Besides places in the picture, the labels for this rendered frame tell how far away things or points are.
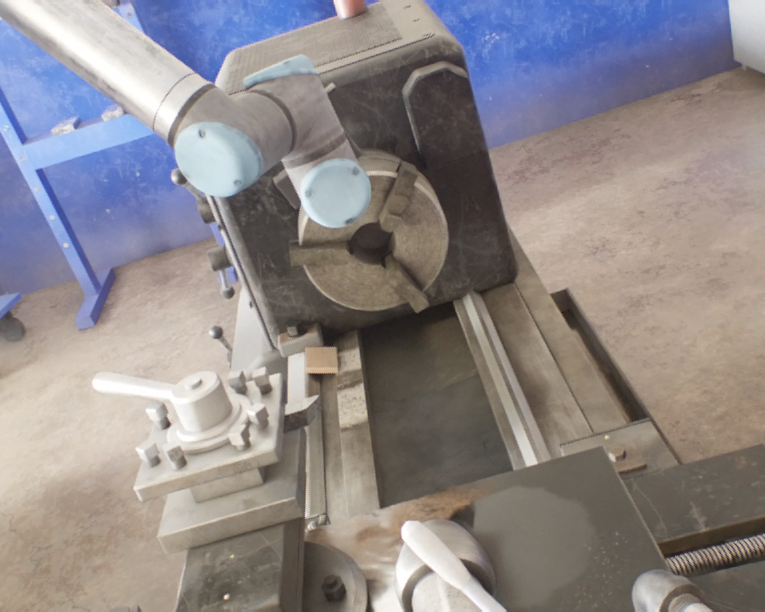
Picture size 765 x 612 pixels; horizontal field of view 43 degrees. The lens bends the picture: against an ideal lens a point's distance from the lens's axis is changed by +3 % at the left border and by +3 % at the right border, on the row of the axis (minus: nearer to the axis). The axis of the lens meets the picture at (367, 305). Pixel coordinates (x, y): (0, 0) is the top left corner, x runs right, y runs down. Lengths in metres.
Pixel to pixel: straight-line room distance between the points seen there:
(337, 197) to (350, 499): 0.47
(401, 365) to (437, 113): 0.56
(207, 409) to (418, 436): 0.69
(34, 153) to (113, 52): 3.63
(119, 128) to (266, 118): 3.54
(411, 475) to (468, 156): 0.57
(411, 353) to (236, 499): 0.93
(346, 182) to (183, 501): 0.44
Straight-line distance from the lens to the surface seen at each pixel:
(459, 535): 0.87
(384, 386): 1.91
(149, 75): 1.15
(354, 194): 1.23
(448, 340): 2.00
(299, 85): 1.21
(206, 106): 1.12
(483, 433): 1.67
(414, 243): 1.58
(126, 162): 5.26
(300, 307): 1.85
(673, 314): 3.33
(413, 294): 1.60
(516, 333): 1.72
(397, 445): 1.71
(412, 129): 1.72
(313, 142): 1.22
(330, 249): 1.55
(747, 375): 2.99
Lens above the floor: 1.68
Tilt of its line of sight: 25 degrees down
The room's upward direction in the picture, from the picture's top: 19 degrees counter-clockwise
